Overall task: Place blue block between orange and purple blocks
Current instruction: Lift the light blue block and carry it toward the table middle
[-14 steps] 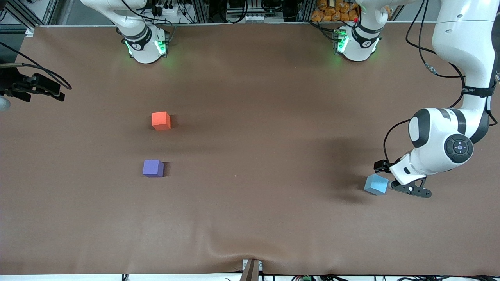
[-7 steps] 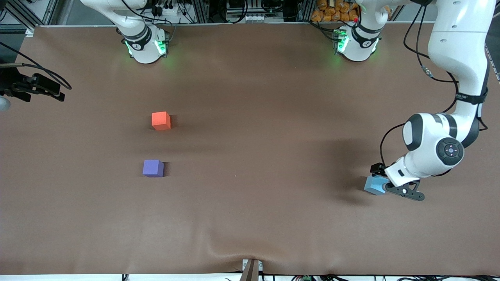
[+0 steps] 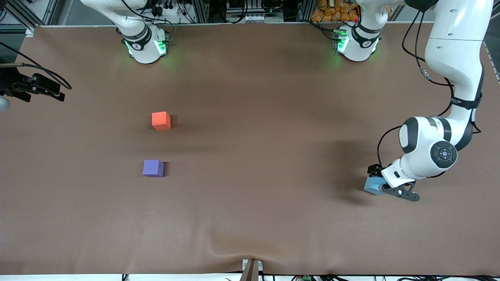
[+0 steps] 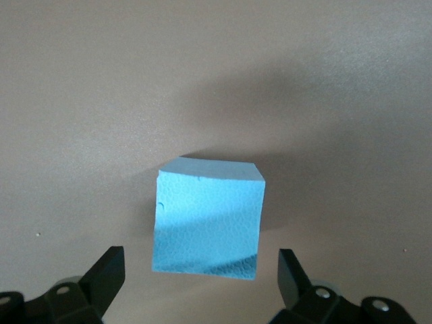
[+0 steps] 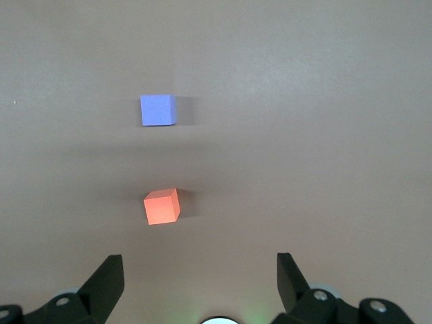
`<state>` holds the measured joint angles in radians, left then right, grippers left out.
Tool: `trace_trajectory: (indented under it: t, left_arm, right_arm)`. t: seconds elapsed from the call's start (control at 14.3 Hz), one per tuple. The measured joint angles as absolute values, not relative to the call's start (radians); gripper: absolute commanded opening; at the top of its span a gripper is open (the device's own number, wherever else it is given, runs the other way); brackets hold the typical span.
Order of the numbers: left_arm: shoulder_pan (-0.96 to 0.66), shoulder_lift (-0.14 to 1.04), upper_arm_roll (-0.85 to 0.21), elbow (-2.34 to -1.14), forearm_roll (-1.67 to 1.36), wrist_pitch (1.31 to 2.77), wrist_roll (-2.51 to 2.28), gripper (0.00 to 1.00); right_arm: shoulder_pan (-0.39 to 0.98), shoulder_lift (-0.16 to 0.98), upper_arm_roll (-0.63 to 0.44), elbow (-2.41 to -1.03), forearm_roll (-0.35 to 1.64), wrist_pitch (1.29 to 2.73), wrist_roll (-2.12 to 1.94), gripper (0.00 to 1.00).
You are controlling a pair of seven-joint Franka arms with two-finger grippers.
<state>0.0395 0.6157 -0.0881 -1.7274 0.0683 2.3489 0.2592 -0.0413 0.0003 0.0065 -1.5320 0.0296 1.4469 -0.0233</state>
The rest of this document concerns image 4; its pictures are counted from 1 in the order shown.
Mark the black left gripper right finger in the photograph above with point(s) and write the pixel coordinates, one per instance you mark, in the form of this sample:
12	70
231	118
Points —
297	293

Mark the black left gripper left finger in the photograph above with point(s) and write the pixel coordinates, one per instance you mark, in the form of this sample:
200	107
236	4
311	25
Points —
98	290

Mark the light blue foam block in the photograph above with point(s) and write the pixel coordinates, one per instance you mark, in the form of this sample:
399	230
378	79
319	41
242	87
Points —
209	219

